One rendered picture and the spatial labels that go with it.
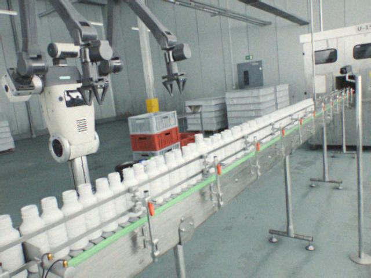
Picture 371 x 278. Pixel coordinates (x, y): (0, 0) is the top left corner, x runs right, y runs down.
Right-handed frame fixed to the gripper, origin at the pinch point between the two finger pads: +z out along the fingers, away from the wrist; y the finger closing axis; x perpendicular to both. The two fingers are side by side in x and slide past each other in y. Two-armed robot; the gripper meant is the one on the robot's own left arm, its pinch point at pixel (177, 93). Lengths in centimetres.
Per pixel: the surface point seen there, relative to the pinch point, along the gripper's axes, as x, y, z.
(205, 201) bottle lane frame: 8, -12, 50
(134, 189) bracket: 50, -14, 30
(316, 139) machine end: -465, 54, 110
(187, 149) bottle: 12.6, -10.1, 24.6
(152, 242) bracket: 50, -18, 48
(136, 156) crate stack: -158, 202, 62
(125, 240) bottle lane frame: 56, -13, 45
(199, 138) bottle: 1.2, -9.2, 22.2
